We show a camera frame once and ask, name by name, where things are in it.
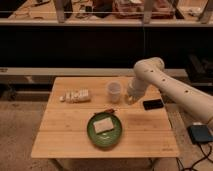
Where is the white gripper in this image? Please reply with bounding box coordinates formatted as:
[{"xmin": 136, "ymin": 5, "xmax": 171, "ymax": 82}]
[{"xmin": 125, "ymin": 78, "xmax": 146, "ymax": 105}]

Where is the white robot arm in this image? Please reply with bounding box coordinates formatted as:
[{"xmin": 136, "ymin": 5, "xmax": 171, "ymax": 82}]
[{"xmin": 127, "ymin": 57, "xmax": 213, "ymax": 129}]

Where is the red chili pepper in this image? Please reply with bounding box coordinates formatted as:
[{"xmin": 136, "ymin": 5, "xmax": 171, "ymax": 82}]
[{"xmin": 94, "ymin": 108, "xmax": 117, "ymax": 116}]

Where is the white sponge in bowl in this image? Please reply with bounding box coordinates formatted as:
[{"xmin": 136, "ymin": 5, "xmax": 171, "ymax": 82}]
[{"xmin": 93, "ymin": 117, "xmax": 114, "ymax": 133}]

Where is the green ceramic bowl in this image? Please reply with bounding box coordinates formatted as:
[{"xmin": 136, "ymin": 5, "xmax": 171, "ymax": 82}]
[{"xmin": 87, "ymin": 112, "xmax": 122, "ymax": 148}]

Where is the translucent plastic cup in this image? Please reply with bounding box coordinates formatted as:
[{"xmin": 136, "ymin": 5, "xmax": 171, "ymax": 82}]
[{"xmin": 106, "ymin": 81, "xmax": 121, "ymax": 103}]

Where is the black smartphone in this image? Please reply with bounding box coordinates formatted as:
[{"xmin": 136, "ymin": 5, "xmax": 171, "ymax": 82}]
[{"xmin": 143, "ymin": 99, "xmax": 164, "ymax": 110}]

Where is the wooden table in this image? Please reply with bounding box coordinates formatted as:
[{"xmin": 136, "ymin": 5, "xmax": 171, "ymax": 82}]
[{"xmin": 31, "ymin": 77, "xmax": 179, "ymax": 159}]

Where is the white tube bottle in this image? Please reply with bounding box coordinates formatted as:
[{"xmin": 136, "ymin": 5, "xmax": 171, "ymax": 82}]
[{"xmin": 59, "ymin": 89, "xmax": 91, "ymax": 103}]

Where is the black power box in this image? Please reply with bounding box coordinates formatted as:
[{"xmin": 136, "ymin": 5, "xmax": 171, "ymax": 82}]
[{"xmin": 187, "ymin": 125, "xmax": 213, "ymax": 144}]

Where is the black cable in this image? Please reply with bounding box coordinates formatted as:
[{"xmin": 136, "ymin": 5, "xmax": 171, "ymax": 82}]
[{"xmin": 175, "ymin": 143, "xmax": 213, "ymax": 171}]

